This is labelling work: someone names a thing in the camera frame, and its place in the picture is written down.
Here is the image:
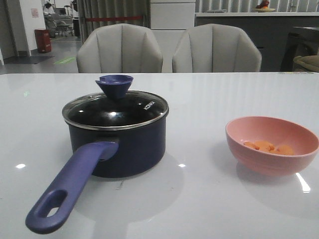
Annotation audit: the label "glass lid with blue knob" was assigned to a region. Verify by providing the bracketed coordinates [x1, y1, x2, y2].
[62, 75, 169, 131]

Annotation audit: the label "orange ham slices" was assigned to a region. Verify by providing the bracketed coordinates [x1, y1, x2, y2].
[243, 140, 295, 155]

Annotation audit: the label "pink plastic bowl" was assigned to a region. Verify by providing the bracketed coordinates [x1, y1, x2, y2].
[225, 116, 319, 176]

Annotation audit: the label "left grey upholstered chair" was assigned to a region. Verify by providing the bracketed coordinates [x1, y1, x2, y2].
[76, 23, 163, 73]

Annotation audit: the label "grey upholstered chair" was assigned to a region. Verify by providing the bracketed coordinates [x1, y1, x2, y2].
[172, 24, 262, 73]
[76, 23, 163, 73]

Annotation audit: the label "right grey upholstered chair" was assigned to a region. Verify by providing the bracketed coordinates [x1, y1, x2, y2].
[172, 24, 262, 73]

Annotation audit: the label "white refrigerator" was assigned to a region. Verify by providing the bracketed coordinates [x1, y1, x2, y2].
[150, 0, 196, 73]

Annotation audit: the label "red barrier tape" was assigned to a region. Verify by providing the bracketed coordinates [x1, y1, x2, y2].
[85, 15, 144, 22]

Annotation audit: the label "dark grey counter cabinet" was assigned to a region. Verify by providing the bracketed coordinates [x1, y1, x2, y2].
[195, 12, 319, 72]

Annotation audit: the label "fruit plate on counter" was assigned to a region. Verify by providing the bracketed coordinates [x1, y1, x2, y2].
[252, 0, 276, 12]

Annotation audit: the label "beige cushion seat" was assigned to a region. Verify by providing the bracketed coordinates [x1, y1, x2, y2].
[293, 55, 319, 72]

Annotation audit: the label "dark blue saucepan purple handle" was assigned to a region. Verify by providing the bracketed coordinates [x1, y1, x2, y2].
[25, 114, 168, 234]

